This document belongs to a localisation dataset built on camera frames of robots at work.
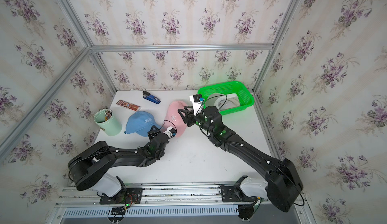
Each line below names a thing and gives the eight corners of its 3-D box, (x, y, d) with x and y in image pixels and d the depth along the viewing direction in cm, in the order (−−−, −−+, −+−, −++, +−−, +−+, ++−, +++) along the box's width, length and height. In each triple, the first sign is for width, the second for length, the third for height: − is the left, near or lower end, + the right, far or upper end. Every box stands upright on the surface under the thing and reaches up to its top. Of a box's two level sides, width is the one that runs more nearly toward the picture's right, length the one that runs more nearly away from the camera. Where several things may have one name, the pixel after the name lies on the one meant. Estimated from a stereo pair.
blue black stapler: (142, 97, 118) (141, 93, 115) (145, 93, 120) (144, 90, 117) (157, 105, 113) (157, 101, 109) (161, 101, 115) (160, 98, 112)
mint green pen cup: (103, 135, 96) (88, 121, 83) (108, 124, 102) (95, 108, 89) (119, 136, 96) (107, 121, 83) (123, 124, 102) (113, 108, 89)
